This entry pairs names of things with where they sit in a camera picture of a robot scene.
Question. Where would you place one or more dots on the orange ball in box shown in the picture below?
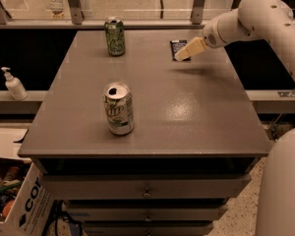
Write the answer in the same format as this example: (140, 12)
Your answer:
(7, 208)

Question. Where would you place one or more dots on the white pump bottle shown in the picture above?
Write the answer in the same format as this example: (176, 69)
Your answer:
(14, 85)

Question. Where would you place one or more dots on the green soda can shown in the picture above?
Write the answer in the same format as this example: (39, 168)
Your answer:
(115, 37)

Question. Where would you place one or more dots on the drawer knob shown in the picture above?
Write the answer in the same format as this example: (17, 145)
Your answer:
(148, 219)
(147, 193)

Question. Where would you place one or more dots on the top drawer knob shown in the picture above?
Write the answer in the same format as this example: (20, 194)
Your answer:
(147, 193)

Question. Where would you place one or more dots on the grey drawer cabinet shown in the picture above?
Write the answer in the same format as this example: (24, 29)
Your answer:
(196, 137)

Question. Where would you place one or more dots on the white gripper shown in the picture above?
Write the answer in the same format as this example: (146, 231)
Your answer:
(211, 36)

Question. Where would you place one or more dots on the grey metal railing frame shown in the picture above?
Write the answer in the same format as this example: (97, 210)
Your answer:
(91, 14)

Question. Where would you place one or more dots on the middle drawer knob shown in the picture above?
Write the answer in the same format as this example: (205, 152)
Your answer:
(148, 219)

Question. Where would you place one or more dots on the white 7up can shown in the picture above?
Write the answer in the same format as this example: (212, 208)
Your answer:
(118, 105)

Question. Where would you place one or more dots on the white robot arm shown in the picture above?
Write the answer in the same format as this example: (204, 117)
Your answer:
(270, 20)

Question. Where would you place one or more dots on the white cardboard box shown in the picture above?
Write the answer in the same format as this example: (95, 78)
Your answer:
(31, 208)

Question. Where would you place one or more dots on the blue rxbar blueberry bar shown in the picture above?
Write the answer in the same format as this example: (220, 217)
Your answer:
(175, 46)

